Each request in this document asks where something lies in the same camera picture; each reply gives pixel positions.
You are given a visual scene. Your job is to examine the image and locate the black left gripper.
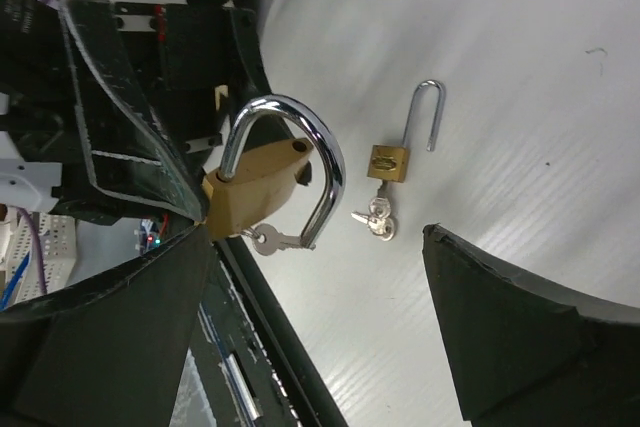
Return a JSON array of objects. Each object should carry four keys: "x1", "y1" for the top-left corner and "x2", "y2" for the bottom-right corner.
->
[{"x1": 1, "y1": 0, "x2": 312, "y2": 225}]

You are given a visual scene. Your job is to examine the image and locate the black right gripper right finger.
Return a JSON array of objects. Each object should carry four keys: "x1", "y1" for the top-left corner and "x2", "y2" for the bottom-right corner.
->
[{"x1": 423, "y1": 224, "x2": 639, "y2": 426}]

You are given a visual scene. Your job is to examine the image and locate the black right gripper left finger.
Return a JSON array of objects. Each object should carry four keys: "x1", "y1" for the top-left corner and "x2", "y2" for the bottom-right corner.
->
[{"x1": 1, "y1": 226, "x2": 215, "y2": 426}]

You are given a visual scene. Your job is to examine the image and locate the large brass padlock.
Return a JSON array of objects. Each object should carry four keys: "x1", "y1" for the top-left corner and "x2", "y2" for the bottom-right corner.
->
[{"x1": 203, "y1": 94, "x2": 346, "y2": 250}]

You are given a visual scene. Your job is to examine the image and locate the large padlock key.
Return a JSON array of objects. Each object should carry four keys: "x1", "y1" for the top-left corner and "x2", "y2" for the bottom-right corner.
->
[{"x1": 242, "y1": 223, "x2": 304, "y2": 256}]

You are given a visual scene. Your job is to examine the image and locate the small padlock key bunch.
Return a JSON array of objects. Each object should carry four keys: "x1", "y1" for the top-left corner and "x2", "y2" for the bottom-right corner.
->
[{"x1": 351, "y1": 180, "x2": 396, "y2": 242}]

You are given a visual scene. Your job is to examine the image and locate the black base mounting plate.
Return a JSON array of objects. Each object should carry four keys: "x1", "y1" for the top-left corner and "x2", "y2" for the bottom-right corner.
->
[{"x1": 170, "y1": 239, "x2": 347, "y2": 427}]

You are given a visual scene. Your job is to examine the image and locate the small brass padlock long shackle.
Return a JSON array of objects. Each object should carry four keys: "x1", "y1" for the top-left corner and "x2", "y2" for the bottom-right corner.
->
[{"x1": 367, "y1": 79, "x2": 446, "y2": 183}]

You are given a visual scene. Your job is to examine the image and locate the light blue cable duct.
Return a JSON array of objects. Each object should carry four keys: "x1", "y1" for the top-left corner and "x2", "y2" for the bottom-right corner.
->
[{"x1": 1, "y1": 207, "x2": 76, "y2": 309}]

